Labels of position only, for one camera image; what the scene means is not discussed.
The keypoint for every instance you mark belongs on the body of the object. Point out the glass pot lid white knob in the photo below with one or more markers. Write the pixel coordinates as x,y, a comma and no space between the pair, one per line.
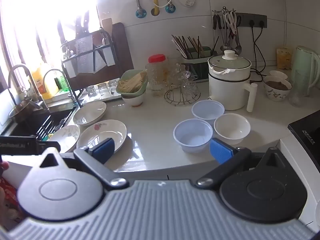
230,61

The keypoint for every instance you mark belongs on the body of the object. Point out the dark wooden cutting board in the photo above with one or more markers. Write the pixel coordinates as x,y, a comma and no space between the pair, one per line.
122,47

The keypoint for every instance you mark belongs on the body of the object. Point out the dry noodles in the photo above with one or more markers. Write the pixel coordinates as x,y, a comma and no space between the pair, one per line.
132,81

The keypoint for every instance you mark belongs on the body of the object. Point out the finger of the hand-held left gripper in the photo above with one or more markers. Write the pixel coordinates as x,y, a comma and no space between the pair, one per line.
48,146

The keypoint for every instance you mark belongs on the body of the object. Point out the pale blue plastic bowl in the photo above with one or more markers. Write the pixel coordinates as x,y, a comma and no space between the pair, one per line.
192,135
208,108

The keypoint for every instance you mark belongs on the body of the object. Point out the white steamer cloth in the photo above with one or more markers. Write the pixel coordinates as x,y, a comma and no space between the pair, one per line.
221,72

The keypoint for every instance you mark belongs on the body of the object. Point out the white ceramic bowl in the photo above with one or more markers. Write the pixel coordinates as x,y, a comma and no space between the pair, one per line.
232,128

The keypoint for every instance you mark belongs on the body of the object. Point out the green chopstick holder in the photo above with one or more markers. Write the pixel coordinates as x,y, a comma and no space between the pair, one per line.
197,65

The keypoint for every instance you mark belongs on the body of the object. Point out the clear glass cup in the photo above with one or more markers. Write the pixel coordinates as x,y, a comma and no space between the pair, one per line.
297,100

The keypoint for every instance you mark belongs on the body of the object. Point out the patterned glass cup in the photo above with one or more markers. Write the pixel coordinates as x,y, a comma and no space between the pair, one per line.
175,67
189,86

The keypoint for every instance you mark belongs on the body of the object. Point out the wooden spatula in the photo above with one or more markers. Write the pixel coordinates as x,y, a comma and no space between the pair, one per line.
107,24

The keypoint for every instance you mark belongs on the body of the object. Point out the white kitchen scissors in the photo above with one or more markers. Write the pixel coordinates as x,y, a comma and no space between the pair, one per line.
231,21

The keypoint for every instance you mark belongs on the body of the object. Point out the small white bowl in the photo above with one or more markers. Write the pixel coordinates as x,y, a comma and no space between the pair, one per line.
278,73

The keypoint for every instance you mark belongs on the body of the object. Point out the white electric cooking pot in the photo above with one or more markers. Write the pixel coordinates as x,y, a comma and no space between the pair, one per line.
228,92

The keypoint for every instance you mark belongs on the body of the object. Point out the black induction cooktop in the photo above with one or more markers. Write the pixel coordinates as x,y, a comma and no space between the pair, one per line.
306,130

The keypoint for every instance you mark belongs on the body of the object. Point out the hanging utensil rack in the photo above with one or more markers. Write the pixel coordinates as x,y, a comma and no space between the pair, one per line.
221,17

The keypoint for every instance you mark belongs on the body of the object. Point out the red patterned clothing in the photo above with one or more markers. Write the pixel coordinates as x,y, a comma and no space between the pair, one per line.
8,195

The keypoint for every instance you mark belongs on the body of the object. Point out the red lid plastic jar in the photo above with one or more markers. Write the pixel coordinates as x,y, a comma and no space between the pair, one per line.
155,80

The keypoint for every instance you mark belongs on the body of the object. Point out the steel pot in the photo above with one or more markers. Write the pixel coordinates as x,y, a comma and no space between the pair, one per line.
21,111

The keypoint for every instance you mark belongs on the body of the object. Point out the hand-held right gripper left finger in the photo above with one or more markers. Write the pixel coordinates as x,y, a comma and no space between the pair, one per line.
103,150

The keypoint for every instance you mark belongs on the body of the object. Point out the pale green electric kettle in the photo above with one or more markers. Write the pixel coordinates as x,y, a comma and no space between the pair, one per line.
305,70

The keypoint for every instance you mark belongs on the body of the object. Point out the orange dish soap bottle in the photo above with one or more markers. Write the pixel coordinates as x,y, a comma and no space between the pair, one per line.
41,80

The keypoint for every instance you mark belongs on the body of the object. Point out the white deep plate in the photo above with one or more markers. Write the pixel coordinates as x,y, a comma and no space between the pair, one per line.
90,113

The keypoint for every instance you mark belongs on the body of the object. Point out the white bowl with floral print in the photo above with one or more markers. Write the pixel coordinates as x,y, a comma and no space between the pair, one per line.
276,92

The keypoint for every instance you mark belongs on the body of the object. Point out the white plate with pink flower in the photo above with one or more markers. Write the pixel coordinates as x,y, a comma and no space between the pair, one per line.
105,130

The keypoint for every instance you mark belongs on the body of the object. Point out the white plate with leaf pattern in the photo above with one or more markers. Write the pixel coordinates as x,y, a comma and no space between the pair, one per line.
65,136

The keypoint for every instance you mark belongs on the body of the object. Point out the black kitchen sink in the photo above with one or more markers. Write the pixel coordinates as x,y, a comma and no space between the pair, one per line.
27,128

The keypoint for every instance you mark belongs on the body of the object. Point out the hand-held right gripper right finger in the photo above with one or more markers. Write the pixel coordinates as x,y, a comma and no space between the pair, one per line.
220,153

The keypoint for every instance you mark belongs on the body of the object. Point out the dark wall power strip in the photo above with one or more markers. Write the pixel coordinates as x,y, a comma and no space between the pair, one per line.
255,17

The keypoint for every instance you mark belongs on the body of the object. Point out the short steel faucet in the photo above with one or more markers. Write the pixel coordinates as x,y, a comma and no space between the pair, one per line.
53,71

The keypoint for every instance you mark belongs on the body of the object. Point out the green bowl with noodles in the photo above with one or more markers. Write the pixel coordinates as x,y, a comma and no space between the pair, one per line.
125,90

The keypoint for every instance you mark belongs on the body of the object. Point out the person's left hand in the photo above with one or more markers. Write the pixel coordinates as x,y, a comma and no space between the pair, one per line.
4,166

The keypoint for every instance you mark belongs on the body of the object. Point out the white bowl with orange base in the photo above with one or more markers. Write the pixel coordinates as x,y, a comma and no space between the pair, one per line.
133,101

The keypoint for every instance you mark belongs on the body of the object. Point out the steel cleaver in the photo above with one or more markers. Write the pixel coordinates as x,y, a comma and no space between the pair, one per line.
83,55

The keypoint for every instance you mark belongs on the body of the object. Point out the small clear glass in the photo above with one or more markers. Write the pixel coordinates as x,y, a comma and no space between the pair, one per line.
102,88
91,91
114,85

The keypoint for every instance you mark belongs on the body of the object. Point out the tall steel faucet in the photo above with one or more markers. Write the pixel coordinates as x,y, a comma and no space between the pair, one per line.
18,67

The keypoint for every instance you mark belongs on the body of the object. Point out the yellow packet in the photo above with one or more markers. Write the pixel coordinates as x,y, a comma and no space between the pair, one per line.
283,57

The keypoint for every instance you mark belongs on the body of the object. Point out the green bottle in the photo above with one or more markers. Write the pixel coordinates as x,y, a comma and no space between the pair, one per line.
60,83

